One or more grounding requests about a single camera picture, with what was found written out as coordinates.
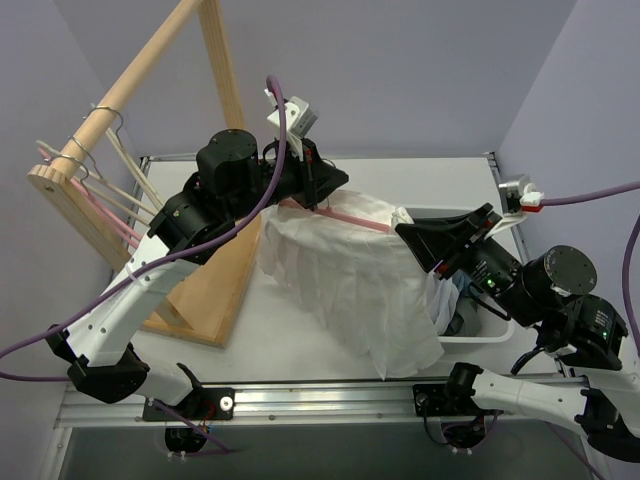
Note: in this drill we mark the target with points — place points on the wooden clothes rack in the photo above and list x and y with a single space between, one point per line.
203 308

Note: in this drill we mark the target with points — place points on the light white shirt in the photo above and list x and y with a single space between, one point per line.
442 305

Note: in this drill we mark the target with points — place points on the cream hanger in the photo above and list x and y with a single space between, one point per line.
114 195

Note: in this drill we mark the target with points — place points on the aluminium front rail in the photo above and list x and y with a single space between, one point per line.
264 404

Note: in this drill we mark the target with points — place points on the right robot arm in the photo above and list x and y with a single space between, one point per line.
552 295

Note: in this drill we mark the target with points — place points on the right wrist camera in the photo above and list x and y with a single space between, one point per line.
519 198

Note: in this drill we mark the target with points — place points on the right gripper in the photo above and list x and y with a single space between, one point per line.
467 245

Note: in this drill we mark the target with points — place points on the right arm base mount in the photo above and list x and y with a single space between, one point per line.
453 422

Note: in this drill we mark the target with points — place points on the pink hanger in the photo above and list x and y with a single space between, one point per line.
126 233
330 213

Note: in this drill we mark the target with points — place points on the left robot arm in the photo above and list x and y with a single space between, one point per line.
228 190

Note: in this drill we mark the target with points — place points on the blue denim garment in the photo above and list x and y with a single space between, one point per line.
462 282

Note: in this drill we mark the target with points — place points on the wire hanger white shirt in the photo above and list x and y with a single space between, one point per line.
127 158

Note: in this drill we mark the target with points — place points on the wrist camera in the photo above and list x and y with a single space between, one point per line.
519 198
300 117

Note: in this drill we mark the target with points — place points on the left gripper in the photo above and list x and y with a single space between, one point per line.
307 178

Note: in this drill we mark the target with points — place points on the grey pleated skirt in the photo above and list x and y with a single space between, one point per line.
465 323

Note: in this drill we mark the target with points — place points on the cream white garment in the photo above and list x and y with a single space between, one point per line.
364 286

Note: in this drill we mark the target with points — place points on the white plastic basket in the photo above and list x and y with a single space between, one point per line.
489 317

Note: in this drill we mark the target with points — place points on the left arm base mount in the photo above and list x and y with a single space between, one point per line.
189 424

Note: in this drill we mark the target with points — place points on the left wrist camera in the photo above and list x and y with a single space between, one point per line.
300 117

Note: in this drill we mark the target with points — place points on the pink hanger front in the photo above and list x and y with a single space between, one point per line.
126 233

